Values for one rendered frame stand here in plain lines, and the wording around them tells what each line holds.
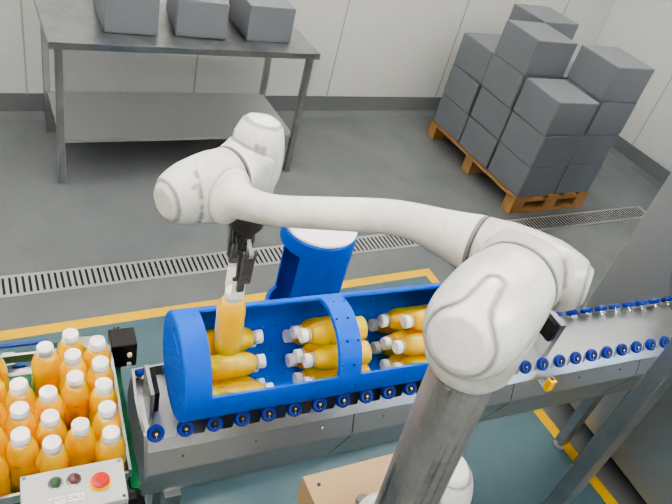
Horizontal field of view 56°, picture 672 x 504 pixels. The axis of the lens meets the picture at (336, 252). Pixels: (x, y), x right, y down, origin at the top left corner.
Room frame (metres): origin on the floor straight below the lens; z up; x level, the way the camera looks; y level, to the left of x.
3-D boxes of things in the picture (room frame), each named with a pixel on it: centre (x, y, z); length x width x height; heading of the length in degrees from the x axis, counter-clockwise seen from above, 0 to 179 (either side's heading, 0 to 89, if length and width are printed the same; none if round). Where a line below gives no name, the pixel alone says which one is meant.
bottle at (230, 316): (1.08, 0.20, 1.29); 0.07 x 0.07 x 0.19
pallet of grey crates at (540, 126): (5.00, -1.15, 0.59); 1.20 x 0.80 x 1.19; 36
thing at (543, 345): (1.74, -0.77, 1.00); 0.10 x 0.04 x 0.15; 32
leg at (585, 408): (2.17, -1.33, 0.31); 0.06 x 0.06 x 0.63; 32
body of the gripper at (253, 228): (1.08, 0.20, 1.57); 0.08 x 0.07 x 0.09; 32
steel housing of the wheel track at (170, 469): (1.59, -0.53, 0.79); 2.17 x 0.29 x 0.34; 122
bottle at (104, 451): (0.83, 0.37, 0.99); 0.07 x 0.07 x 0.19
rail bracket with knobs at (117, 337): (1.18, 0.50, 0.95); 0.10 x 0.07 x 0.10; 32
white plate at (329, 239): (1.95, 0.08, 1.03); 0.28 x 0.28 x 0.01
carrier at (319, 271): (1.95, 0.08, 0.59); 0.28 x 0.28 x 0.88
